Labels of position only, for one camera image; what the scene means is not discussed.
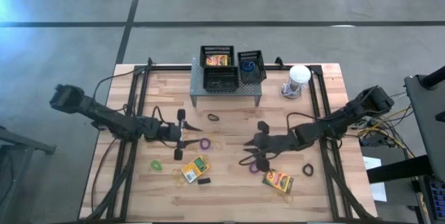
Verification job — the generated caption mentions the black aluminium table frame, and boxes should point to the black aluminium table frame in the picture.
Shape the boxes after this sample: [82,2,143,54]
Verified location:
[79,56,380,222]

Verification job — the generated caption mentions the black slotted plastic basket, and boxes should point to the black slotted plastic basket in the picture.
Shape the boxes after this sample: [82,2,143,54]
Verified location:
[236,49,268,85]
[200,45,236,68]
[202,65,241,93]

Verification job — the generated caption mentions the dark right arm cable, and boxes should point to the dark right arm cable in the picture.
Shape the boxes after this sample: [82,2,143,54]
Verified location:
[286,111,317,131]

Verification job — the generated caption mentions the grey metal stand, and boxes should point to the grey metal stand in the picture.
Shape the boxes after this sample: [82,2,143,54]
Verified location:
[0,125,56,218]

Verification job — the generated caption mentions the yellow green crayon box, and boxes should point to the yellow green crayon box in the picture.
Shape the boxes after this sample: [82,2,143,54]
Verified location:
[205,54,229,67]
[261,169,295,194]
[180,154,211,184]

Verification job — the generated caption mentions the grey side desk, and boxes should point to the grey side desk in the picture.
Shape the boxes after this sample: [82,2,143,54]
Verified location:
[404,65,445,182]

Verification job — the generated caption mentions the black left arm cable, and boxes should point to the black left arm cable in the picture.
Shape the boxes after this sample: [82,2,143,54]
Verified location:
[151,105,168,126]

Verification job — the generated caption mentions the black keyboard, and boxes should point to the black keyboard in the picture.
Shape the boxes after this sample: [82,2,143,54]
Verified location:
[429,178,445,220]

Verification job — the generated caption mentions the white paper sheet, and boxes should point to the white paper sheet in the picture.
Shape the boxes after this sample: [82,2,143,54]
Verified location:
[362,155,388,203]

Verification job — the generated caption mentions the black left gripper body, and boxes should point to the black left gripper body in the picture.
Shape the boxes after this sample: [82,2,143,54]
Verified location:
[162,109,186,161]

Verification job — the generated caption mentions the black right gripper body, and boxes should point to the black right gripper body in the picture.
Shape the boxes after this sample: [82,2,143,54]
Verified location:
[257,120,299,173]

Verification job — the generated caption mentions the grey perforated metal shelf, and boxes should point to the grey perforated metal shelf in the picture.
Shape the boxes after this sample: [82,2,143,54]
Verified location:
[189,55,264,108]

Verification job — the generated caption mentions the white lamp cable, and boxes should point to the white lamp cable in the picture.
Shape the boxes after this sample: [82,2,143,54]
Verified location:
[280,81,304,99]

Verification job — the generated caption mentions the yellow and black cable bundle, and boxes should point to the yellow and black cable bundle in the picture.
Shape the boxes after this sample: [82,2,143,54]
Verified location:
[354,104,416,159]

